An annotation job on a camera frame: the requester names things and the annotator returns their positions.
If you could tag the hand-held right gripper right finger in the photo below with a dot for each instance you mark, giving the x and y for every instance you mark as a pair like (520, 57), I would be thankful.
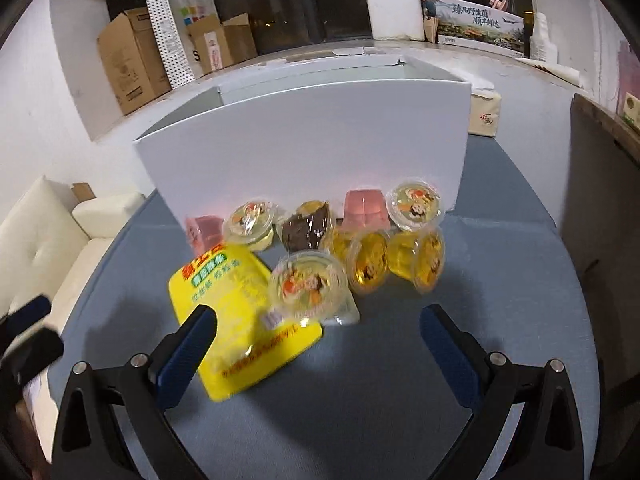
(449, 355)

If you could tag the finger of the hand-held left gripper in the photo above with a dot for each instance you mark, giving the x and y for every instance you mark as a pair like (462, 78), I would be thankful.
(31, 349)
(30, 311)

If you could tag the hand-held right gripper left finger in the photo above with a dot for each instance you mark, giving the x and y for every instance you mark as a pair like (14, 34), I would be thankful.
(186, 355)

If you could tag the yellow snack packet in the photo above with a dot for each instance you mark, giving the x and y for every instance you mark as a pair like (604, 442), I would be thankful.
(235, 280)

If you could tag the yellow jelly cup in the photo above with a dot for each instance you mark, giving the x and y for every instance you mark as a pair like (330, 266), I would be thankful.
(336, 242)
(367, 262)
(422, 260)

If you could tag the pink jelly cup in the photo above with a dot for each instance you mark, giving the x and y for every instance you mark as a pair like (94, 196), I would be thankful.
(205, 233)

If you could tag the pale jelly cup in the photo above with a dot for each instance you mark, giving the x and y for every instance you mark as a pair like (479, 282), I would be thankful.
(415, 205)
(307, 282)
(248, 221)

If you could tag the orange round item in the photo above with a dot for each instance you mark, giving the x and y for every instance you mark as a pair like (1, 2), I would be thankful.
(365, 207)

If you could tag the white cardboard box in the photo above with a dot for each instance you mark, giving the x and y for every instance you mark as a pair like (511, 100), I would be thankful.
(300, 150)

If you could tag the cream leather sofa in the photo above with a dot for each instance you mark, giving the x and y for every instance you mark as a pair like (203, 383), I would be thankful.
(45, 240)

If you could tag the blue-grey tablecloth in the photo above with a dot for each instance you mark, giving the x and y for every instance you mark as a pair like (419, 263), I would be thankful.
(360, 410)

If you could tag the cardboard scrap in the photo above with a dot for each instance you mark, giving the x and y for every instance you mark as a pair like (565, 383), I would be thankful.
(82, 192)

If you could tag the wooden side table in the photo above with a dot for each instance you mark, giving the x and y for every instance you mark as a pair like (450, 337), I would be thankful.
(600, 200)

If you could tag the large brown cardboard box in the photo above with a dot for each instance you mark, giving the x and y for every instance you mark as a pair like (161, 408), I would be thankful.
(125, 60)

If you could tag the white paper sheet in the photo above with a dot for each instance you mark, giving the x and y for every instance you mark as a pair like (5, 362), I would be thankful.
(555, 71)

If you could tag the green label snack box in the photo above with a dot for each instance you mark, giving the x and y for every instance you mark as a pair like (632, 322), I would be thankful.
(632, 109)

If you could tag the small open cardboard box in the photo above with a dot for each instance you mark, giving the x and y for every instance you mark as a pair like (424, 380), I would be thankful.
(220, 45)

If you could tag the dotted white paper bag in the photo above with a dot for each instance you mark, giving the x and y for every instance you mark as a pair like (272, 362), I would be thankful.
(175, 35)

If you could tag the white plastic bottle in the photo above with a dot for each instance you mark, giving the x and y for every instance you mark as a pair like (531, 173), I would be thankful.
(542, 37)

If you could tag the landscape printed long box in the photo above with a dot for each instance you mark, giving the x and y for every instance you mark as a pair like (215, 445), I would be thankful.
(480, 25)

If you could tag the white foam box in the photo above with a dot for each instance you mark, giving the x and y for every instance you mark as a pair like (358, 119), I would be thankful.
(395, 15)

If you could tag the black framed window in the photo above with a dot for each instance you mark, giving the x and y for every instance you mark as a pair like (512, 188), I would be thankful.
(320, 5)

